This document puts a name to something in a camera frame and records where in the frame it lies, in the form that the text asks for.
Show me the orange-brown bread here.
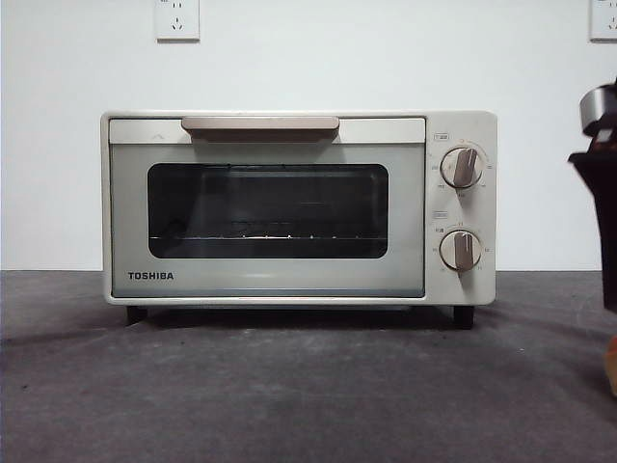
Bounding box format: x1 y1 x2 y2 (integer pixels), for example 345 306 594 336
604 336 617 387

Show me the glass oven door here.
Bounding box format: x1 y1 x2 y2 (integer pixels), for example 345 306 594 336
108 115 426 299

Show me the white Toshiba toaster oven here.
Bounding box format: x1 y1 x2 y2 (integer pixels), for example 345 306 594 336
100 109 498 331

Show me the oven timer knob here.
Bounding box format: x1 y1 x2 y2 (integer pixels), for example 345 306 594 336
439 230 483 272

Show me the oven temperature knob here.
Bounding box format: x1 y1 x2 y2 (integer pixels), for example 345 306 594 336
441 147 485 190

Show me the white wall socket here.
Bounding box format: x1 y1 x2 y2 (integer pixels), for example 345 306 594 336
154 0 201 41
588 0 617 42

